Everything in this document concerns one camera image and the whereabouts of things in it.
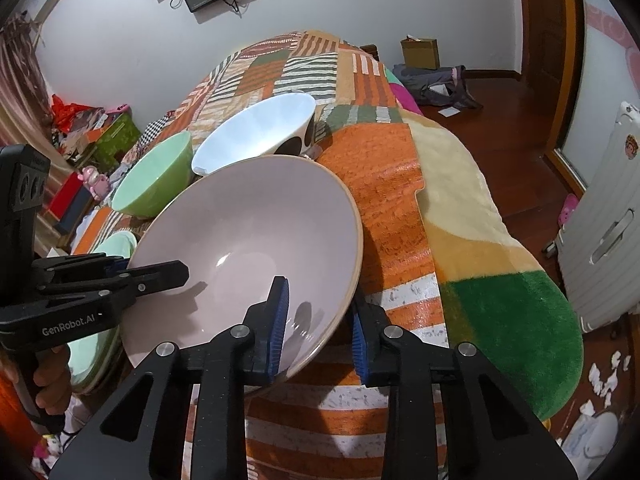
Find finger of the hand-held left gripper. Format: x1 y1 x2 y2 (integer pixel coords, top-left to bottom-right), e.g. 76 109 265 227
37 260 190 312
32 252 131 287

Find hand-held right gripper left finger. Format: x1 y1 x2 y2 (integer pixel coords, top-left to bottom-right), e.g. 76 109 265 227
47 276 292 480

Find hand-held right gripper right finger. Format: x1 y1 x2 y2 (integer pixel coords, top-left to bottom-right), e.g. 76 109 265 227
350 300 593 480

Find pale green plate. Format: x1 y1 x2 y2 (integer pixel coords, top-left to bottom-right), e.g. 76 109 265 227
67 230 138 393

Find green bowl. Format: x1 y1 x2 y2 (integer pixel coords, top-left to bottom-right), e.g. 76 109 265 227
111 131 194 219

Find pink bowl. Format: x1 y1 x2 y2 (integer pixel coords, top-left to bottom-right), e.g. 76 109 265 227
120 156 364 395

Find white spotted bowl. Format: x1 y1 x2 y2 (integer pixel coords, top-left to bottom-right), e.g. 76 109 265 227
191 92 318 177

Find person's left hand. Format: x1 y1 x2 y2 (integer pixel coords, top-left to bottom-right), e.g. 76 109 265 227
33 344 72 418

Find dark blue box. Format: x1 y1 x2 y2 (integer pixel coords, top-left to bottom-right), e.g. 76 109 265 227
55 200 97 235

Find red box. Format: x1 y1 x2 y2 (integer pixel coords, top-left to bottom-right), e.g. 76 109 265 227
47 172 93 221

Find pink rabbit toy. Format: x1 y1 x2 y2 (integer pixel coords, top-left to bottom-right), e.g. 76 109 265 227
82 165 112 197

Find green storage bin with clutter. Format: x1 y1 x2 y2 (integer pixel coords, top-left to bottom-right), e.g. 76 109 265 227
52 105 121 162

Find plush cream green blanket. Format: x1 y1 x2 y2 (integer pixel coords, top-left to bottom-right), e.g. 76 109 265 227
400 110 585 421

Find red plastic bag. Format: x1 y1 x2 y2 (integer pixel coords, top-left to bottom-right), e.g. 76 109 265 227
50 94 103 131

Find striped pink curtain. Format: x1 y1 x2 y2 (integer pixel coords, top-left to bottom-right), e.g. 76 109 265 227
0 10 57 171

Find scattered white tissue scraps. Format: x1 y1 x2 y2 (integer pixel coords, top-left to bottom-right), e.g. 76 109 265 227
577 350 633 417

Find white slipper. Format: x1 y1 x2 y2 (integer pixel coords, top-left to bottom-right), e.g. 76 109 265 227
562 410 621 461

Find striped patchwork blanket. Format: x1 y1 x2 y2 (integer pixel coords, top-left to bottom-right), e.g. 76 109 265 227
70 30 451 480

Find grey bag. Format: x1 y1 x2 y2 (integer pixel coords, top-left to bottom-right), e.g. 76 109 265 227
392 65 483 111

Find cardboard box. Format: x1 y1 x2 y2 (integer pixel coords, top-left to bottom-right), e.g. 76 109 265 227
401 35 440 70

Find wooden room door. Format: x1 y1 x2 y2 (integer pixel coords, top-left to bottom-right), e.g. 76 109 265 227
515 0 562 151

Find white sliding wardrobe door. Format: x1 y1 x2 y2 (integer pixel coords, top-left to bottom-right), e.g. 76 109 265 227
555 0 640 181

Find wooden wardrobe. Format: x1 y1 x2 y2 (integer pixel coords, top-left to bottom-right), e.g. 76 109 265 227
542 0 588 198

